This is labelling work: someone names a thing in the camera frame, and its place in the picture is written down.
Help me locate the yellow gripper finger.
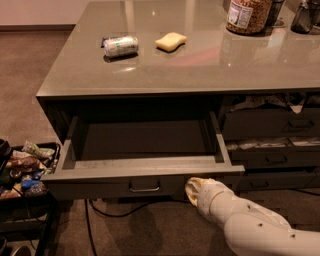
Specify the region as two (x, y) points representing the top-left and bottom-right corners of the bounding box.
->
(185, 183), (199, 206)
(187, 177), (215, 187)

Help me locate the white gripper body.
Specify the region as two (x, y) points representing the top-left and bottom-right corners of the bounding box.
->
(197, 180), (234, 217)

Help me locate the grey drawer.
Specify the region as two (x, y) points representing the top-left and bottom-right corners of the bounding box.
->
(42, 113), (244, 200)

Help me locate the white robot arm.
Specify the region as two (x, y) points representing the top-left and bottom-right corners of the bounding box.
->
(185, 177), (320, 256)

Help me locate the bottom right drawer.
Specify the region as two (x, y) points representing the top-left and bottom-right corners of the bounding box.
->
(219, 169), (320, 192)

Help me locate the top right drawer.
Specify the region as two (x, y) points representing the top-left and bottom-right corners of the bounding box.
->
(222, 108), (320, 140)

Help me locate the middle right drawer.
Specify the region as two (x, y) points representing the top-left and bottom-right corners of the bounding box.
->
(229, 146), (320, 169)

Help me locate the grey counter cabinet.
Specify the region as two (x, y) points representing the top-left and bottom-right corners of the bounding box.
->
(35, 0), (320, 201)

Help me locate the yellow sponge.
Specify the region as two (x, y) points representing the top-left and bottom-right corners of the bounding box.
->
(155, 32), (187, 52)

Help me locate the silver green soda can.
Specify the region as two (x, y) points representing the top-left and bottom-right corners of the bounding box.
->
(102, 36), (139, 58)

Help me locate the blue snack packet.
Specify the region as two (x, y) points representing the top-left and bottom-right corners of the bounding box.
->
(21, 180), (40, 190)

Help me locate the black snack tray cart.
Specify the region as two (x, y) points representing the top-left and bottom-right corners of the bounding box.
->
(0, 139), (60, 256)

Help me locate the green snack packet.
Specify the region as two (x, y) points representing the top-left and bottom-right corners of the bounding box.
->
(22, 141), (55, 159)

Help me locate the large jar of nuts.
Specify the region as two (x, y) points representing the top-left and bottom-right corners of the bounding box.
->
(226, 0), (272, 35)

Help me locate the dark glass container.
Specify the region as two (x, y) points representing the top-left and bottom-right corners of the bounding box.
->
(266, 0), (285, 26)

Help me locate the dark metal appliance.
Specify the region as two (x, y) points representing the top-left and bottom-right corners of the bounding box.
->
(291, 0), (320, 34)

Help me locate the silver drawer handle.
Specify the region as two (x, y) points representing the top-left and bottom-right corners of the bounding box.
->
(129, 177), (160, 193)

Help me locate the black floor cable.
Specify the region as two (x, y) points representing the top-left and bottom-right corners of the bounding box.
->
(83, 198), (191, 256)

